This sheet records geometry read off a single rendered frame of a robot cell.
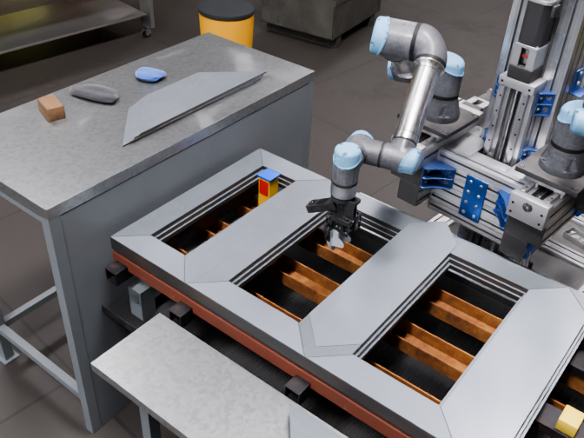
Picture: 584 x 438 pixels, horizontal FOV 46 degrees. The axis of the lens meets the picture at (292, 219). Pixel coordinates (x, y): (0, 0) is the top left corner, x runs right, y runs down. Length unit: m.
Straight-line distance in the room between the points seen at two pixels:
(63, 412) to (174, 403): 1.07
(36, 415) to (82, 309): 0.67
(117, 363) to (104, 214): 0.50
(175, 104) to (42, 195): 0.65
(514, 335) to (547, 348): 0.09
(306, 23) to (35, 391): 3.85
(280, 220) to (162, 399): 0.73
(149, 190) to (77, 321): 0.49
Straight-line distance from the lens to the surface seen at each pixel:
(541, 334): 2.06
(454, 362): 2.15
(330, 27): 5.71
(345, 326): 1.93
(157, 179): 2.34
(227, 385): 1.92
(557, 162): 2.40
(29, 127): 2.51
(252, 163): 2.57
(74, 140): 2.40
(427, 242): 2.26
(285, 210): 2.32
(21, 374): 3.07
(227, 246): 2.17
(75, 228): 2.18
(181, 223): 2.31
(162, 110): 2.49
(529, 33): 2.44
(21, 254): 3.66
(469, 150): 2.63
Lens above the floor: 2.23
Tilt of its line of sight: 37 degrees down
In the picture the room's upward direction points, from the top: 3 degrees clockwise
